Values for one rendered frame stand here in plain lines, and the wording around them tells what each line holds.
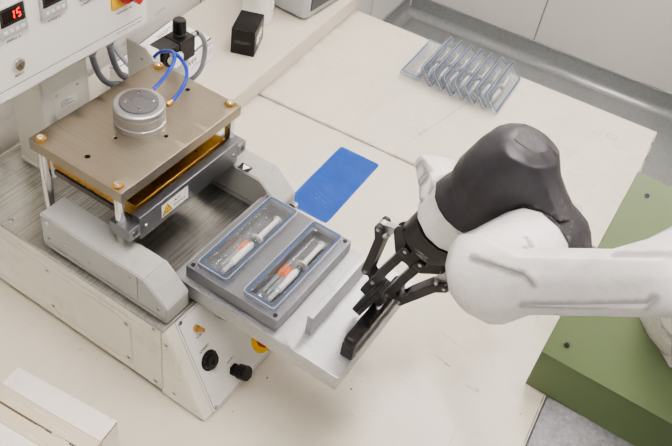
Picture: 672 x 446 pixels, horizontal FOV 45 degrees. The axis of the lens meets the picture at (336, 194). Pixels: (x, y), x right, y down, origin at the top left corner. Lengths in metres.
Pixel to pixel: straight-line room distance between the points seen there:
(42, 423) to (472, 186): 0.71
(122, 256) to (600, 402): 0.81
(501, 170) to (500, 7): 2.84
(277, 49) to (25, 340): 0.95
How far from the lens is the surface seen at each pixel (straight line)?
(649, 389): 1.41
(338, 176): 1.74
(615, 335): 1.41
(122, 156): 1.21
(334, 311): 1.20
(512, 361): 1.51
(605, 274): 0.77
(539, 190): 0.88
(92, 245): 1.24
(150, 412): 1.35
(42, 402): 1.28
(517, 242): 0.83
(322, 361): 1.15
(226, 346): 1.32
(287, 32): 2.08
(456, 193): 0.92
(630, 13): 3.55
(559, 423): 1.46
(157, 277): 1.20
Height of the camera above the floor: 1.91
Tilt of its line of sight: 43 degrees down
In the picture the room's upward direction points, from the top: 10 degrees clockwise
